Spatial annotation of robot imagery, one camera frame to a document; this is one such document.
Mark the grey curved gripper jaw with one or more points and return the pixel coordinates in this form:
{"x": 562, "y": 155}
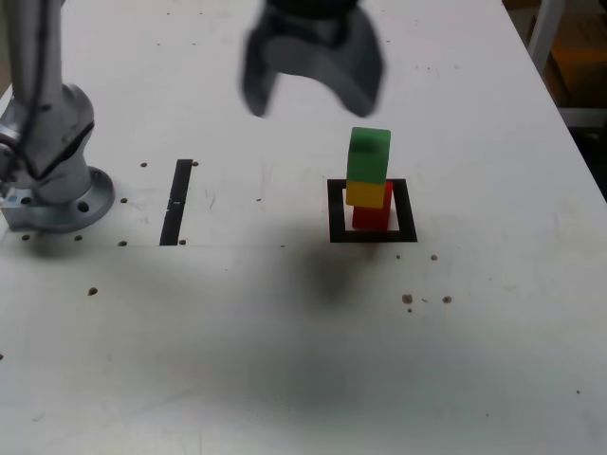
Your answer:
{"x": 253, "y": 80}
{"x": 360, "y": 76}

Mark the green cube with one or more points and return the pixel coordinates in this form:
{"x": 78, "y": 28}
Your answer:
{"x": 367, "y": 161}

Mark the yellow cube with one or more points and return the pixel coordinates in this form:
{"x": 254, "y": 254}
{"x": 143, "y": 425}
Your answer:
{"x": 365, "y": 194}

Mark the red cube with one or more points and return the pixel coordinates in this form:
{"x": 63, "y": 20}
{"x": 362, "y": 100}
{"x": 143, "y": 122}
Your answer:
{"x": 372, "y": 219}

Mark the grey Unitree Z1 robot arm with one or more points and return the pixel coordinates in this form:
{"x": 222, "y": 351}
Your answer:
{"x": 47, "y": 118}

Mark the black tape square outline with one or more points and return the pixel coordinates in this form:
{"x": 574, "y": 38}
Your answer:
{"x": 336, "y": 213}

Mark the black tape strip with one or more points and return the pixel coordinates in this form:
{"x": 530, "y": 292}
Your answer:
{"x": 178, "y": 189}

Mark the brown cardboard box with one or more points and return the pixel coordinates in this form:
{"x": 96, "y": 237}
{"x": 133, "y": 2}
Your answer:
{"x": 583, "y": 61}

